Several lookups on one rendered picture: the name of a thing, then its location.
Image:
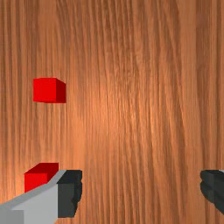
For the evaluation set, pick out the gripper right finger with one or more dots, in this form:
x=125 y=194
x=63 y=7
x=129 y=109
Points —
x=214 y=186

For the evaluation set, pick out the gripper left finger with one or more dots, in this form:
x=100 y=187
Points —
x=43 y=201

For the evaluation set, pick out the red cube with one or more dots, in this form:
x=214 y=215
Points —
x=36 y=178
x=46 y=90

